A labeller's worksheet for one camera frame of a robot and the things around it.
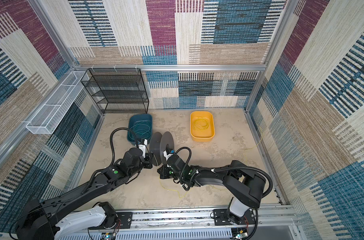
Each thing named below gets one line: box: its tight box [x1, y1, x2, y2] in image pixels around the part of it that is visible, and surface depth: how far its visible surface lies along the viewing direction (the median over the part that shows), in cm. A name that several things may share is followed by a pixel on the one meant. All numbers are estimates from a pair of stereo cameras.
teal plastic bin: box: [127, 113, 153, 145], surface depth 109 cm
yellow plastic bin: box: [190, 111, 215, 143], surface depth 110 cm
